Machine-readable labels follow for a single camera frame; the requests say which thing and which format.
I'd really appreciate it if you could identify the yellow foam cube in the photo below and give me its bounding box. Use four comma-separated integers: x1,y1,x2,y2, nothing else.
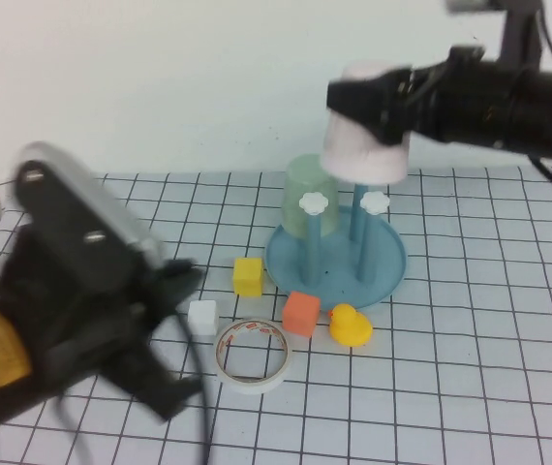
231,257,263,296

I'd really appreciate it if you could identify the pink plastic cup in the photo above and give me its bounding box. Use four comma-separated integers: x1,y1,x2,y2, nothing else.
321,60,411,185

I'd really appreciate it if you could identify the white tape roll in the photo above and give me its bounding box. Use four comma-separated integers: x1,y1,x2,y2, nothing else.
212,318,292,396

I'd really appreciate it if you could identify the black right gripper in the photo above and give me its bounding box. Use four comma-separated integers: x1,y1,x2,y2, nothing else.
326,46,485,145

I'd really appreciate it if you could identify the yellow rubber duck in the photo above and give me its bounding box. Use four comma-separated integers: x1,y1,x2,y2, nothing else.
328,303,374,348

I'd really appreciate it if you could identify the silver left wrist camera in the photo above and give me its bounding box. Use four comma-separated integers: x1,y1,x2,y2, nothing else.
14,141,169,270

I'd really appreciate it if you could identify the grid pattern tablecloth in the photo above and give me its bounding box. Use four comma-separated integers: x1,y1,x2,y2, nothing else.
0,167,552,465

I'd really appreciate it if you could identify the orange foam cube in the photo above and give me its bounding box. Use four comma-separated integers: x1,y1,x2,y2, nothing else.
282,291,321,338

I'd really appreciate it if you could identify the dark right camera mount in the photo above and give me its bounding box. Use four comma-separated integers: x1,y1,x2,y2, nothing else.
501,0,548,68

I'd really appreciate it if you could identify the green plastic cup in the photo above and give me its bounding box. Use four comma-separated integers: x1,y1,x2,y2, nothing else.
280,153,340,238

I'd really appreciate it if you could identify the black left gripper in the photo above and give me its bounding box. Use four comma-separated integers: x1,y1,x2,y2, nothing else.
0,230,203,422

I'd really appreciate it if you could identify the blue cup stand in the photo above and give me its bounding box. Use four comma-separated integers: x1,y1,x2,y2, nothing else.
264,181,409,311

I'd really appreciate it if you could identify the thick black camera cable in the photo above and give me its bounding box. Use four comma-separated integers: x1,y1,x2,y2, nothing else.
173,309,215,465

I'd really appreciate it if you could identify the black left camera bracket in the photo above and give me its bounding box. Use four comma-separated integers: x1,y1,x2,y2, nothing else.
12,162,156,296

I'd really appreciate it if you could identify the white foam cube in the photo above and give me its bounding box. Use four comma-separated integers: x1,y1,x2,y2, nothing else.
187,299,219,336

